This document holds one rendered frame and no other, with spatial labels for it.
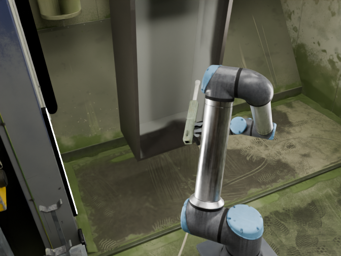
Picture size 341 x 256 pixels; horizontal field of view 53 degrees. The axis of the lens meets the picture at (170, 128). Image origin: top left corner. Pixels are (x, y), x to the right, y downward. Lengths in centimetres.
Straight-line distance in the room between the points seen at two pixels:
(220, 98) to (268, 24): 281
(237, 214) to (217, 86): 53
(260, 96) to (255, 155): 188
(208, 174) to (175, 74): 129
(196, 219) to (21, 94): 87
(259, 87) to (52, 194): 109
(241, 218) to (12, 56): 108
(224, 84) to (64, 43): 224
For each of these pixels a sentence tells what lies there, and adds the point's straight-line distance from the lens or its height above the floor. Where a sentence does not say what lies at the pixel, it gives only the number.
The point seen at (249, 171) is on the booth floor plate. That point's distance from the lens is 301.
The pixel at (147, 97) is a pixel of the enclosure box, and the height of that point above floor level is 77.
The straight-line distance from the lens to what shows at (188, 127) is 202.
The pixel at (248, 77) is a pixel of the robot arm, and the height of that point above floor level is 144.
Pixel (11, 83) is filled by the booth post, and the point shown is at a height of 144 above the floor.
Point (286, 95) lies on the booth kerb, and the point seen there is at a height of 11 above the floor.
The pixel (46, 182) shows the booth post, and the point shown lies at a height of 93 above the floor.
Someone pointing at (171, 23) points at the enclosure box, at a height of 133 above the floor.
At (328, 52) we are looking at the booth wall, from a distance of 381.
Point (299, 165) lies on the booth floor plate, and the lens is 315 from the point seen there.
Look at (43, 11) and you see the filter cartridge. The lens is 303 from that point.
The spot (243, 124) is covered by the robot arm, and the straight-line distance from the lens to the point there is 184.
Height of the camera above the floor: 200
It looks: 34 degrees down
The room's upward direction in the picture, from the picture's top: 4 degrees counter-clockwise
